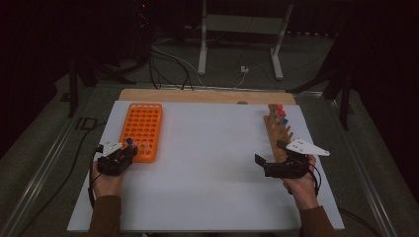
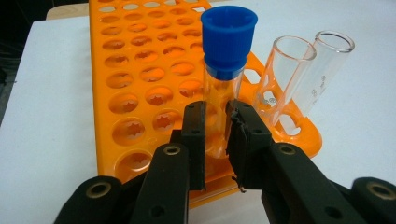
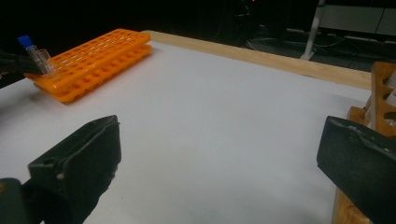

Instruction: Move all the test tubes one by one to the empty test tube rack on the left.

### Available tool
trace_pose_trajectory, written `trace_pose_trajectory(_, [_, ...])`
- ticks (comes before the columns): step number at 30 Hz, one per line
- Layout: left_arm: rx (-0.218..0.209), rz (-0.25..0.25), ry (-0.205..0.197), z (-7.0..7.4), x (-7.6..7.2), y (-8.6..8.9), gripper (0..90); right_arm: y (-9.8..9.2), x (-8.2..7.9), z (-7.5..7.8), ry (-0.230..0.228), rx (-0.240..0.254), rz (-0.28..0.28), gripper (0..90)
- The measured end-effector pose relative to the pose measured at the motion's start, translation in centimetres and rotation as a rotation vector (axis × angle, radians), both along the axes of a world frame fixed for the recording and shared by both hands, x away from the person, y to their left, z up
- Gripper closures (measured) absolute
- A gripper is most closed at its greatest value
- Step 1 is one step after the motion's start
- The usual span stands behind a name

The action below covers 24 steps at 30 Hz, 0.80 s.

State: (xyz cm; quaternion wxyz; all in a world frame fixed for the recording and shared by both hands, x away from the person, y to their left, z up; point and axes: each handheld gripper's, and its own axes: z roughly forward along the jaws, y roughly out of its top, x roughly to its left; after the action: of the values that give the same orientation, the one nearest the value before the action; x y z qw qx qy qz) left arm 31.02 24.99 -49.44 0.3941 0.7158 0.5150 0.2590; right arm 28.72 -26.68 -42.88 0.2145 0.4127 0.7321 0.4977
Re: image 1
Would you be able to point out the blue-capped test tube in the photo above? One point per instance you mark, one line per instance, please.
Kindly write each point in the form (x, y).
(284, 121)
(129, 141)

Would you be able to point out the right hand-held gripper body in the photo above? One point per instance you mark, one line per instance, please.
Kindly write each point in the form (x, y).
(286, 169)

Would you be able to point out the wooden table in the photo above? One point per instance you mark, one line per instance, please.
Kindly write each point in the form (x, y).
(204, 96)

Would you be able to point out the power strip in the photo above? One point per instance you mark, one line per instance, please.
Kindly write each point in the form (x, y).
(309, 33)

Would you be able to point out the black tripod stand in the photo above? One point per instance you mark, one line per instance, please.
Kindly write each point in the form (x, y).
(345, 105)
(73, 95)

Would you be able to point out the grey metal stand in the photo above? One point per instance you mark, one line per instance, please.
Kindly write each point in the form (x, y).
(243, 23)

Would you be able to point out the person's right hand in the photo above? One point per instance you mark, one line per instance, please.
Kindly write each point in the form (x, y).
(303, 194)

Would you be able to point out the person's left hand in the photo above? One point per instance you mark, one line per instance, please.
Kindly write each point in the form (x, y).
(107, 186)

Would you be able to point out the wooden tube rack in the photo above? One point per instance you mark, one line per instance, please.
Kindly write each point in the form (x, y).
(273, 131)

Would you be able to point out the orange plastic tube rack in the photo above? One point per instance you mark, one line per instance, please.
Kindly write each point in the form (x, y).
(143, 125)

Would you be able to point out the white plug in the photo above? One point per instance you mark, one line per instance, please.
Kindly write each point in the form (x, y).
(244, 69)

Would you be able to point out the dark equipment rack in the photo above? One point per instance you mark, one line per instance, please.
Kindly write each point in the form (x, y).
(141, 19)

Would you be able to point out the red-capped test tube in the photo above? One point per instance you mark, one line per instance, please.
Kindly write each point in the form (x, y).
(279, 107)
(282, 113)

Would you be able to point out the clear test tube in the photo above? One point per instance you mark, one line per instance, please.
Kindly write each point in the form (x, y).
(150, 148)
(143, 147)

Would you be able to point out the aluminium floor rail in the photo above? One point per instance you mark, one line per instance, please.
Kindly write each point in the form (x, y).
(362, 171)
(42, 168)

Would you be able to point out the white table board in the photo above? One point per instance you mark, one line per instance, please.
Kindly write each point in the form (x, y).
(210, 148)

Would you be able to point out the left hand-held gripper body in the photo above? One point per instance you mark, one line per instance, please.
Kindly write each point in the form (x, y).
(112, 163)

